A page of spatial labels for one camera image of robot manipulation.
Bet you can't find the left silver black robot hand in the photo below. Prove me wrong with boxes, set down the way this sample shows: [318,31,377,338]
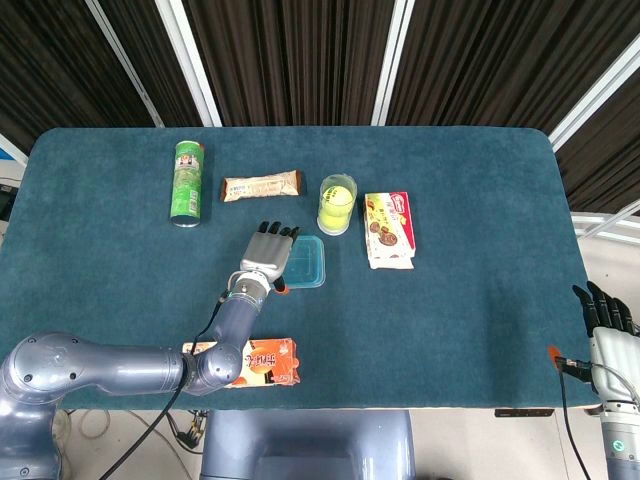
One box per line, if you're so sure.
[239,219,302,297]

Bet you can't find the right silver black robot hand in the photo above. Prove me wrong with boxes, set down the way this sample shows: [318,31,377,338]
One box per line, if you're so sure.
[547,280,640,409]

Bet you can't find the clear plastic container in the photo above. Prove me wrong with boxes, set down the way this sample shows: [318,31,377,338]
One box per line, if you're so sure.
[285,236,328,291]

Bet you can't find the orange egg roll box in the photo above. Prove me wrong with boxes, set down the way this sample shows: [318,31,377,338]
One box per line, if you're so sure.
[182,337,303,389]

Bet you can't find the red white cookie box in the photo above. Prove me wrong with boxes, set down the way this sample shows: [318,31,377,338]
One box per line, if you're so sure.
[363,191,417,271]

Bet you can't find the beige snack bar wrapper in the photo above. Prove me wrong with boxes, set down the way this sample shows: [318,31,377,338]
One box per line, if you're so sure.
[220,169,305,203]

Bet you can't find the clear tennis ball tube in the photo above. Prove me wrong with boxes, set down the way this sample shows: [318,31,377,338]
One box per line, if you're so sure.
[316,173,359,236]

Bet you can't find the yellow tennis ball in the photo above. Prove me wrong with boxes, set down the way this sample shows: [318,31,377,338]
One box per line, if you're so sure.
[322,184,354,210]
[318,204,351,231]

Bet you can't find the green chips can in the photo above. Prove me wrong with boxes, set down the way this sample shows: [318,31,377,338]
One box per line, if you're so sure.
[169,140,207,229]

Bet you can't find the white metal rack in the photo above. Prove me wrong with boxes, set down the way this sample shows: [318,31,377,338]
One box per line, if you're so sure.
[571,198,640,246]

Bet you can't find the teal table cloth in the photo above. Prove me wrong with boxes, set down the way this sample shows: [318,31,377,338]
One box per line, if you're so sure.
[0,126,601,412]

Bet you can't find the dark pleated curtain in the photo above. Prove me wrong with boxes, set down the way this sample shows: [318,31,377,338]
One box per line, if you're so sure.
[0,0,640,216]

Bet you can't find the grey-blue robot torso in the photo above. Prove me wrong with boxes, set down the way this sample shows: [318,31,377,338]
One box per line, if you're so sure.
[199,409,416,480]

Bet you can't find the white board with blue stripe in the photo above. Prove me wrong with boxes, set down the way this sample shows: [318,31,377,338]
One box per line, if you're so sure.
[0,132,30,167]

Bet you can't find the black right hand cable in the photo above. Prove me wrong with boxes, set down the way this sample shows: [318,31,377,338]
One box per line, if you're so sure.
[556,368,595,480]

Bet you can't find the black floor plug cables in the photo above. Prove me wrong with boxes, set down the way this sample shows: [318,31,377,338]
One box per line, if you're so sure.
[164,409,209,454]

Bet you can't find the white partition post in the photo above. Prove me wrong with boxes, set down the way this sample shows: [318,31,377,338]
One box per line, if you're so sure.
[548,37,640,151]
[370,0,416,127]
[153,0,224,128]
[83,0,166,129]

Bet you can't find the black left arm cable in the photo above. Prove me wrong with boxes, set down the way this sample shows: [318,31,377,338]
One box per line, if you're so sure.
[97,294,231,480]

